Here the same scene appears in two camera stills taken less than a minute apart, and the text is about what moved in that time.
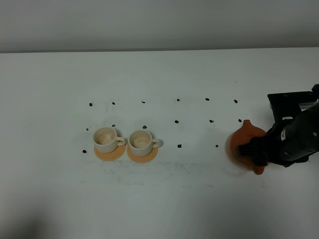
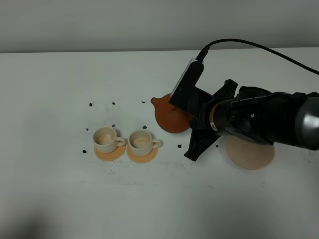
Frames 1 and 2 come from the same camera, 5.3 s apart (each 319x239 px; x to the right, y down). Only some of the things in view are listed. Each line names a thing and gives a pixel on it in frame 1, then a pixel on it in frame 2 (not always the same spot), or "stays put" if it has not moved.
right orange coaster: (141, 159) stays put
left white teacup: (105, 140) stays put
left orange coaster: (113, 155) stays put
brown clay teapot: (243, 135) -> (169, 118)
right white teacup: (141, 143) stays put
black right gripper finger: (256, 149) -> (227, 92)
